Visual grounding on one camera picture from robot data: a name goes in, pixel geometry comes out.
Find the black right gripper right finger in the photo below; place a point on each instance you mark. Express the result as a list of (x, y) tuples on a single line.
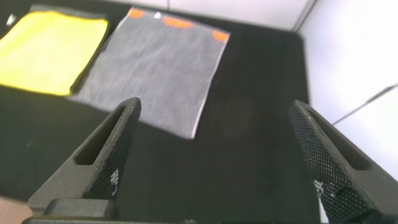
[(342, 180)]

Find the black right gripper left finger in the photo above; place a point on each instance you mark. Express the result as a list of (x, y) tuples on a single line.
[(93, 168)]

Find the small white triangle marker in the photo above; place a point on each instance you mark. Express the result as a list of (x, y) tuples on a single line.
[(157, 15)]

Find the grey towel with orange marks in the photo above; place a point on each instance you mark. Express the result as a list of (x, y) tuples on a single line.
[(155, 68)]

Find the yellow microfibre towel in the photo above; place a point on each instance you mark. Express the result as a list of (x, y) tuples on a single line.
[(46, 53)]

